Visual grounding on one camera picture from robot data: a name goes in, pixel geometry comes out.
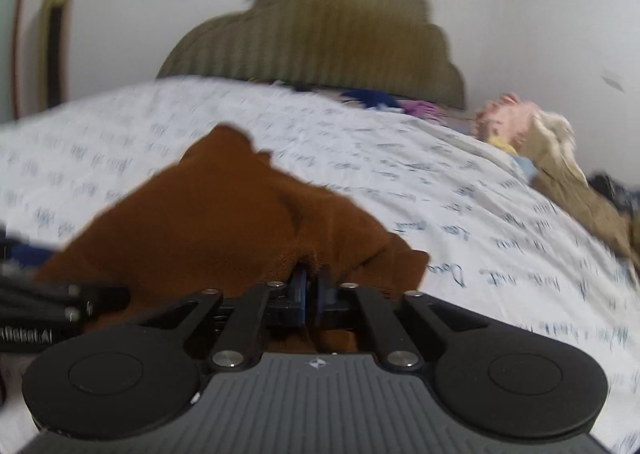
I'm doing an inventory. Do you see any olive ribbed headboard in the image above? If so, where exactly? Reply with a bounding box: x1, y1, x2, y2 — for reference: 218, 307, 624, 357
155, 0, 468, 110

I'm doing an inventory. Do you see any dark blue cloth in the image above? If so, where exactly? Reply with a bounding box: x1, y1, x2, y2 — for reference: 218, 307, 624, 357
342, 88, 401, 110

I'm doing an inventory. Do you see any white script-printed bed sheet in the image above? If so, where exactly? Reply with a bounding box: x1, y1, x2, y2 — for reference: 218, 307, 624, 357
0, 76, 640, 454

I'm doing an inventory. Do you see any purple cloth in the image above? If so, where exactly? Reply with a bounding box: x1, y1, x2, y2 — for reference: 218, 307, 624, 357
400, 99, 446, 122

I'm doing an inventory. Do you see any beige cloth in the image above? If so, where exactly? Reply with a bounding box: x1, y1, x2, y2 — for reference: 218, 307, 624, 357
530, 111, 640, 270

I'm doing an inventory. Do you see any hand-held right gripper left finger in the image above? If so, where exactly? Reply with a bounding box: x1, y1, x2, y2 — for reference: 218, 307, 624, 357
145, 270, 307, 372

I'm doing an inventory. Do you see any reddish wooden door frame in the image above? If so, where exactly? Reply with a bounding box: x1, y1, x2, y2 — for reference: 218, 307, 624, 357
11, 0, 40, 120

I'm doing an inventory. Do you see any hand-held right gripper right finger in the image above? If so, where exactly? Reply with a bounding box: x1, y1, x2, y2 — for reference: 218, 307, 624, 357
318, 268, 488, 372

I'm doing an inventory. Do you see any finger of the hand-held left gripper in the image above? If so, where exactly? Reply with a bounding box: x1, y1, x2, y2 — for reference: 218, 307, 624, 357
0, 283, 132, 330
0, 229, 66, 281

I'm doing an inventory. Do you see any brown knit sweater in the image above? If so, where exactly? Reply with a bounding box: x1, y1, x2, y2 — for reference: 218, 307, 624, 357
32, 124, 431, 355

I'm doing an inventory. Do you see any pink clothes pile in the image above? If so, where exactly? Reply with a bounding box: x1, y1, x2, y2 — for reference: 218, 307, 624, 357
472, 93, 546, 155

